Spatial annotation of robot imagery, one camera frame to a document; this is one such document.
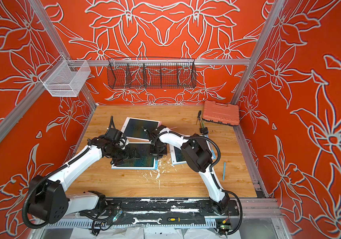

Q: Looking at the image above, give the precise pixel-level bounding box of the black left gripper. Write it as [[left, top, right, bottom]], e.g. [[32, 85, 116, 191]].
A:
[[108, 145, 141, 164]]

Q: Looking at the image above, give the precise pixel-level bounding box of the blue tablet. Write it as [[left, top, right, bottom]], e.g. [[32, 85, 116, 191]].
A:
[[170, 142, 216, 165], [111, 142, 158, 170]]

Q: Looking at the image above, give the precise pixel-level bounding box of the blue stylus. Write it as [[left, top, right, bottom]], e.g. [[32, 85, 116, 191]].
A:
[[222, 162, 226, 181]]

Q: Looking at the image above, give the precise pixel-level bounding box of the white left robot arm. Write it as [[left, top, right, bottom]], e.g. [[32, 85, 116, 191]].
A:
[[22, 120, 142, 229]]

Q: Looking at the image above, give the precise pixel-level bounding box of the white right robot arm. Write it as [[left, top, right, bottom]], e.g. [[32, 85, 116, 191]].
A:
[[143, 125, 243, 216]]

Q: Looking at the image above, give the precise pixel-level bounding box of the silver combination wrench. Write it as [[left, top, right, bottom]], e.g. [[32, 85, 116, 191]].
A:
[[132, 217, 162, 225]]

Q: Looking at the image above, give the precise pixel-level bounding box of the red plastic tool case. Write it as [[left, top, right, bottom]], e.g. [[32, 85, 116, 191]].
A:
[[202, 101, 240, 126]]

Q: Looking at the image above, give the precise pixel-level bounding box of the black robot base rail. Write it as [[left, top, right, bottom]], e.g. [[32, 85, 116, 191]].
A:
[[80, 197, 241, 217]]

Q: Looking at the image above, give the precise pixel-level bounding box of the yellow handled screwdriver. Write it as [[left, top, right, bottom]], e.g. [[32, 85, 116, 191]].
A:
[[167, 217, 195, 222]]

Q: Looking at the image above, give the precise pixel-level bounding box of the black wire wall basket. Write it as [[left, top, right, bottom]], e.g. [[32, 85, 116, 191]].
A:
[[107, 57, 197, 90]]

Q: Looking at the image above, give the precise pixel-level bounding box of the white slotted cable duct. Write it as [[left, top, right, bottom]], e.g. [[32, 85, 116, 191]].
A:
[[45, 218, 217, 229]]

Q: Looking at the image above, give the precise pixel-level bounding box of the clear plastic wall bin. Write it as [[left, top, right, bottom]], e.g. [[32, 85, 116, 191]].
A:
[[38, 55, 91, 97]]

